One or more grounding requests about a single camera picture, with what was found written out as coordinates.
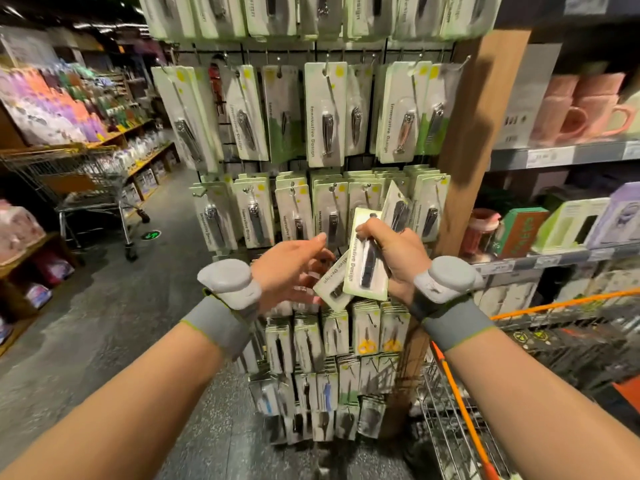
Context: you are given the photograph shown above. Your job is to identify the empty silver shopping cart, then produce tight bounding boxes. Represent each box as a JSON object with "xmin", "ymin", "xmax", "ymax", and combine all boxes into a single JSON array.
[{"xmin": 0, "ymin": 145, "xmax": 151, "ymax": 261}]

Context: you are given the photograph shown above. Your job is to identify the pink mugs on shelf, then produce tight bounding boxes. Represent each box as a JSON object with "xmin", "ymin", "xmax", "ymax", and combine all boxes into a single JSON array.
[{"xmin": 462, "ymin": 207, "xmax": 501, "ymax": 258}]

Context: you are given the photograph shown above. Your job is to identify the grey kitchenware shelf unit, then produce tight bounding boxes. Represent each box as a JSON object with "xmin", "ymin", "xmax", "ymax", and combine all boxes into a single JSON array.
[{"xmin": 470, "ymin": 0, "xmax": 640, "ymax": 316}]

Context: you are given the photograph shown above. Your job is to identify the teal orange box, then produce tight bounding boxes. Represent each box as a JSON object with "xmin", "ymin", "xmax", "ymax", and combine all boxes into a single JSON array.
[{"xmin": 490, "ymin": 207, "xmax": 549, "ymax": 258}]

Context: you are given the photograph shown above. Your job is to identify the large white product box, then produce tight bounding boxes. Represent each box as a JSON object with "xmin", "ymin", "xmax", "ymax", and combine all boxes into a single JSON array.
[{"xmin": 495, "ymin": 45, "xmax": 563, "ymax": 151}]

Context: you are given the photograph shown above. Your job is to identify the lavender product box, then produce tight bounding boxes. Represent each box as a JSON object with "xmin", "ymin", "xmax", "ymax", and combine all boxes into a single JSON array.
[{"xmin": 585, "ymin": 183, "xmax": 640, "ymax": 248}]

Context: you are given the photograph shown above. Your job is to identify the wooden laundry shelf unit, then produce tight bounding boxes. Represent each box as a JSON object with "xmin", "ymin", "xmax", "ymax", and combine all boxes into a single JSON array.
[{"xmin": 85, "ymin": 115, "xmax": 181, "ymax": 206}]

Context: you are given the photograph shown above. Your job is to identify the person's left hand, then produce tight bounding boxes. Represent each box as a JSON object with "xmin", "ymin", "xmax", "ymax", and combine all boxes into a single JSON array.
[{"xmin": 250, "ymin": 233, "xmax": 336, "ymax": 314}]

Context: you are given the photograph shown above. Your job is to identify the wooden post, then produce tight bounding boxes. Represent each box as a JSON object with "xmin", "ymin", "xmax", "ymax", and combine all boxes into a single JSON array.
[{"xmin": 380, "ymin": 29, "xmax": 533, "ymax": 441}]

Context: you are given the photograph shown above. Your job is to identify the rows of hung nail clipper packs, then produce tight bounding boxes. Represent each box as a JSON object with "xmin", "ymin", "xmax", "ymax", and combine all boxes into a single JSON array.
[{"xmin": 138, "ymin": 0, "xmax": 501, "ymax": 444}]

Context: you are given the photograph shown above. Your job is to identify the grey wrist tracker band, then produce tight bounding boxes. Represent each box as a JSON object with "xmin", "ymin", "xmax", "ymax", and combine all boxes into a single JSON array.
[
  {"xmin": 408, "ymin": 255, "xmax": 496, "ymax": 353},
  {"xmin": 182, "ymin": 259, "xmax": 263, "ymax": 358}
]

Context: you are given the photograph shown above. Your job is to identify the orange wire shopping cart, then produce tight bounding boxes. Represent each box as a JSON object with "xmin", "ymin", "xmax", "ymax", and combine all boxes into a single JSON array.
[{"xmin": 415, "ymin": 289, "xmax": 640, "ymax": 480}]

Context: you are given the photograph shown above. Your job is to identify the wooden detergent shelf unit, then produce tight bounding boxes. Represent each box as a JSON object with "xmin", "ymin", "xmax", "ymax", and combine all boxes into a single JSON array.
[{"xmin": 0, "ymin": 199, "xmax": 76, "ymax": 356}]

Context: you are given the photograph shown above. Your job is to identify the row of pastel laundry bottles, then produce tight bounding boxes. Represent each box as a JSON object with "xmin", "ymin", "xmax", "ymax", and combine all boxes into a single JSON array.
[{"xmin": 0, "ymin": 65, "xmax": 151, "ymax": 146}]

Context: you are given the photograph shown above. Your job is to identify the green white box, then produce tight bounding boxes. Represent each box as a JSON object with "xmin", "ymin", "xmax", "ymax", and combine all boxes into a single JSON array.
[{"xmin": 535, "ymin": 197, "xmax": 611, "ymax": 253}]

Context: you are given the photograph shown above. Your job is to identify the person's left forearm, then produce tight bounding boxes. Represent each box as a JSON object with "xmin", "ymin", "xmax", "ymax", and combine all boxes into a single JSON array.
[{"xmin": 0, "ymin": 325, "xmax": 231, "ymax": 480}]

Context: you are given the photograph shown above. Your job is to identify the person's right forearm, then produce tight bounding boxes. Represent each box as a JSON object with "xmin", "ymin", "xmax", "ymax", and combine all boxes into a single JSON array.
[{"xmin": 448, "ymin": 329, "xmax": 640, "ymax": 480}]

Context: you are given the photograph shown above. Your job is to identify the person's right hand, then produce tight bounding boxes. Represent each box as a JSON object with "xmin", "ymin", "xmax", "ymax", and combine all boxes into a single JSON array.
[{"xmin": 357, "ymin": 217, "xmax": 433, "ymax": 306}]

